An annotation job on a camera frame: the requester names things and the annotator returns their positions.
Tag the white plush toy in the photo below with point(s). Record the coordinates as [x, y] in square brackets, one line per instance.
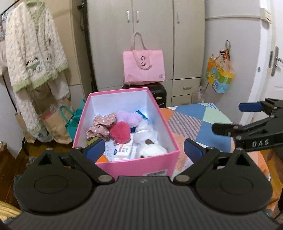
[145, 143]

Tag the purple plush toy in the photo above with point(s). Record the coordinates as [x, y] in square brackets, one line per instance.
[132, 119]

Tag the orange foam ball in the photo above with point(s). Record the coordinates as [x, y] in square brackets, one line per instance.
[102, 159]

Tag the pink fluffy pompom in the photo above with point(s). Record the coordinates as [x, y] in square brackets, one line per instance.
[120, 133]

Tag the colourful gift bag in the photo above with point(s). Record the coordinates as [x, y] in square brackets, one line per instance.
[220, 72]

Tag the teal tote bag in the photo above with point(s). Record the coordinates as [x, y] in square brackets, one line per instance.
[73, 122]

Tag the black suitcase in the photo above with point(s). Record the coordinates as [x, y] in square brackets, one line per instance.
[157, 89]

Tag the beige wardrobe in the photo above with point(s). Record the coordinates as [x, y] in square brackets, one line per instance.
[175, 27]

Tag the green ball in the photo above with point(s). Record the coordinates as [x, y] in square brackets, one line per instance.
[92, 140]

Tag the pink storage box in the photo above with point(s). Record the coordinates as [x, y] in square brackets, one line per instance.
[130, 100]

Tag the pink paper shopping bag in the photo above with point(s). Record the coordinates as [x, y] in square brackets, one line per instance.
[144, 66]

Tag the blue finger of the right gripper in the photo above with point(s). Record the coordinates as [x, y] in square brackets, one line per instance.
[271, 107]
[267, 128]

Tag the patchwork knitted table cloth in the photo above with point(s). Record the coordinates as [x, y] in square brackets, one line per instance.
[194, 121]

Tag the brown paper bag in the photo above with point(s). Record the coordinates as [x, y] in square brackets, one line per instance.
[52, 120]

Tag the silver door handle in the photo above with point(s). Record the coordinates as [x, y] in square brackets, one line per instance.
[276, 60]

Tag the white knitted cardigan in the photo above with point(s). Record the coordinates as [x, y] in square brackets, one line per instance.
[35, 60]

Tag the pink floral scrunchie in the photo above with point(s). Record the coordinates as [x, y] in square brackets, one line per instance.
[101, 126]

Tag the white door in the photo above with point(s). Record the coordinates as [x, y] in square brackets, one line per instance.
[264, 85]

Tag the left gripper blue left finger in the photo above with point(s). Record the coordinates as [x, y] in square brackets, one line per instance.
[87, 157]

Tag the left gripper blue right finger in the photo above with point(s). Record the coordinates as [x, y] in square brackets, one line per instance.
[202, 159]

